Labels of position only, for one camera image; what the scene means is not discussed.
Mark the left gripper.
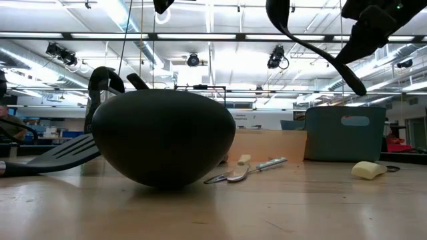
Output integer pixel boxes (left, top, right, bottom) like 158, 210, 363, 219
153, 0, 175, 15

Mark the orange plastic bin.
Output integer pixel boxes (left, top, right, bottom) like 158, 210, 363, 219
228, 129, 308, 164

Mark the steel box grater black handle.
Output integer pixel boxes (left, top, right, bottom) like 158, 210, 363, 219
83, 65, 126, 135

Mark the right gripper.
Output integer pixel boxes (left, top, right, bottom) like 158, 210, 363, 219
335, 0, 400, 66

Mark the black spatula red-button handle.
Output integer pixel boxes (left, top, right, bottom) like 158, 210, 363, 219
126, 73, 150, 91

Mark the person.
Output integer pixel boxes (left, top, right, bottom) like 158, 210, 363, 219
0, 105, 28, 141

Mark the white sign board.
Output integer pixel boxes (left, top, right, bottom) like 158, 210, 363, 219
233, 109, 294, 130

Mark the teal-white patterned handle knife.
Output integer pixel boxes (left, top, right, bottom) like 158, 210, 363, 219
203, 157, 288, 185

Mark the black looped cable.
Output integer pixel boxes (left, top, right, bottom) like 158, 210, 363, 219
0, 118, 38, 145

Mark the black ladle with white label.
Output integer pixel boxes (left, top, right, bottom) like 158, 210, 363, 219
266, 0, 368, 97

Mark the plain black ladle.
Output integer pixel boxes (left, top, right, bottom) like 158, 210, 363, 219
91, 89, 237, 188

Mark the black slotted turner steel handle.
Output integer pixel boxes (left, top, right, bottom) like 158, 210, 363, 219
0, 133, 101, 178

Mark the dark blue-teal plastic bin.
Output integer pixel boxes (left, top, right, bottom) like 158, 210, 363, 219
280, 105, 387, 163

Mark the yellow-handled table knife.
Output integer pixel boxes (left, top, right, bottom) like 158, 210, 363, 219
350, 161, 401, 181

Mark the overhead light bar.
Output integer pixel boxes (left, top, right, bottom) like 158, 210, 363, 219
0, 31, 427, 43

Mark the red box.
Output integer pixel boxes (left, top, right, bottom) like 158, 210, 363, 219
386, 137, 414, 153

